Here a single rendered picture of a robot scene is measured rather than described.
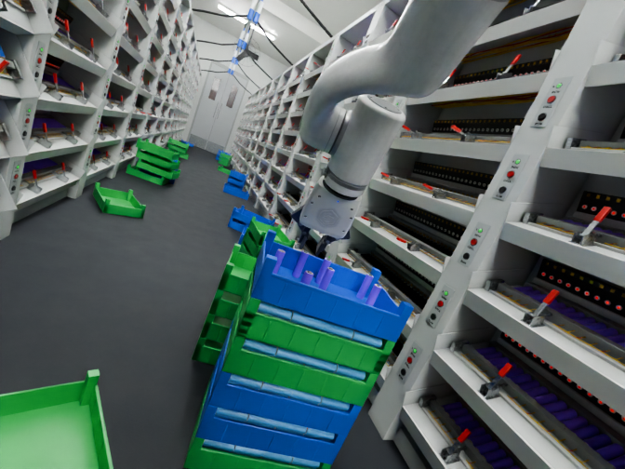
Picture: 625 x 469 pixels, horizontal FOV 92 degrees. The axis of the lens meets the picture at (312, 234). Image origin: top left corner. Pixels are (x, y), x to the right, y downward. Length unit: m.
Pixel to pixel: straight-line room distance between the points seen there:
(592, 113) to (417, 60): 0.69
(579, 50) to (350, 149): 0.68
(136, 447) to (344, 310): 0.51
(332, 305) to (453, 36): 0.43
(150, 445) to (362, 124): 0.75
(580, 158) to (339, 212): 0.55
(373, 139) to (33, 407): 0.82
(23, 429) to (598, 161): 1.24
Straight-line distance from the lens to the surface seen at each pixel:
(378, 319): 0.61
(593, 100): 1.03
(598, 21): 1.08
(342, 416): 0.73
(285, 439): 0.76
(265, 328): 0.59
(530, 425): 0.87
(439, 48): 0.41
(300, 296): 0.56
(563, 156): 0.91
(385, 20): 2.31
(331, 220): 0.59
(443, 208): 1.04
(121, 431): 0.85
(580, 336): 0.85
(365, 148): 0.51
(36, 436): 0.84
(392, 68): 0.43
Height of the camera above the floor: 0.65
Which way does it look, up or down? 11 degrees down
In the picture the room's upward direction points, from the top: 23 degrees clockwise
